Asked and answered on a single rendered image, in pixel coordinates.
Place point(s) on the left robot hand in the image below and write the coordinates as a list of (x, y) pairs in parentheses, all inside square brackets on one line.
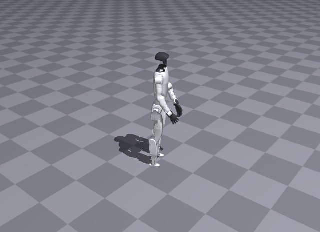
[(178, 108)]

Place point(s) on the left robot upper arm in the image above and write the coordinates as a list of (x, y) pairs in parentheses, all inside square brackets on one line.
[(169, 84)]

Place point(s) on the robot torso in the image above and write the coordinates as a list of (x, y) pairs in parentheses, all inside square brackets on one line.
[(165, 75)]

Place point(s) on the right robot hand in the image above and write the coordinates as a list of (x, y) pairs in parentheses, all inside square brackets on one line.
[(173, 117)]

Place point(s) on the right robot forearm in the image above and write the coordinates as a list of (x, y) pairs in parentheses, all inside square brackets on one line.
[(164, 106)]

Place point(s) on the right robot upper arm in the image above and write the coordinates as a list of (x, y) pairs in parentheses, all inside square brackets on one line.
[(159, 86)]

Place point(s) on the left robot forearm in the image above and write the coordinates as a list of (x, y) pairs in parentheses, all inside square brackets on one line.
[(172, 95)]

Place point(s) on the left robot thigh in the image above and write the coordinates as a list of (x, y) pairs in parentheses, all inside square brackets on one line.
[(164, 115)]

